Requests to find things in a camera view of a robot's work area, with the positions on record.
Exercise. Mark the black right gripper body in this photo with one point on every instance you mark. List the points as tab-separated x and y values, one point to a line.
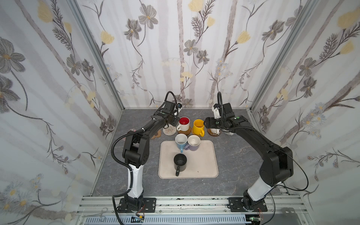
215	123

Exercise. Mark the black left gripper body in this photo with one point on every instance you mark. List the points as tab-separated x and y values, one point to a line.
171	118

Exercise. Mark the glossy dark brown round coaster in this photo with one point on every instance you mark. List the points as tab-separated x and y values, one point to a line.
209	132

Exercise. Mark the yellow mug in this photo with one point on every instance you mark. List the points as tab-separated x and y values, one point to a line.
198	125

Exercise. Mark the white grey round coaster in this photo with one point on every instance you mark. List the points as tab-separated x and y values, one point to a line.
170	130

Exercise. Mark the red inside white mug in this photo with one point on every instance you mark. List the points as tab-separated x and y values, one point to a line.
183	124

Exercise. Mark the woven rattan round coaster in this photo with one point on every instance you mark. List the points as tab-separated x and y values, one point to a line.
199	133

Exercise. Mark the brown round wooden coaster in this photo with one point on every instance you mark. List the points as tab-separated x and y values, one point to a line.
188	132

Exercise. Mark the light blue mug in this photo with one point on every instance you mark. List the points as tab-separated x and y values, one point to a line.
181	141

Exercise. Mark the white grey small mug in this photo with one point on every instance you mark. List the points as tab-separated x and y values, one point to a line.
193	143

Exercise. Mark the black mug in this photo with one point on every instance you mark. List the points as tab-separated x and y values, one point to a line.
180	163

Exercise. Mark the cork paw print coaster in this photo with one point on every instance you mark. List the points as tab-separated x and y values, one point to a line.
157	135

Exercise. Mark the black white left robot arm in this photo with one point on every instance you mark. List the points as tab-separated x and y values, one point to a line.
136	151

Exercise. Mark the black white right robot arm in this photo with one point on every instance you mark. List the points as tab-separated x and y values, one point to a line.
277	165

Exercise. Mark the beige plastic tray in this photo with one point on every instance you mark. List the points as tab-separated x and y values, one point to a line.
201	163

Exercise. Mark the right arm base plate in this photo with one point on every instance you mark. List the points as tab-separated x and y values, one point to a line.
237	204

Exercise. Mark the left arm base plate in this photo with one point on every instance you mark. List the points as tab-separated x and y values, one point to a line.
148	205

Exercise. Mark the aluminium mounting rail frame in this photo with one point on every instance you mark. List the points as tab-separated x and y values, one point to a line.
195	210

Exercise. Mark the aluminium corner post left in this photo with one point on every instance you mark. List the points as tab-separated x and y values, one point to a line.
75	9

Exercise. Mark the aluminium corner post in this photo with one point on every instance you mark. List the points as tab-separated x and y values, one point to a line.
75	9
288	44

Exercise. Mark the aluminium corner post right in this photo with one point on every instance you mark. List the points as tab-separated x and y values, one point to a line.
288	44

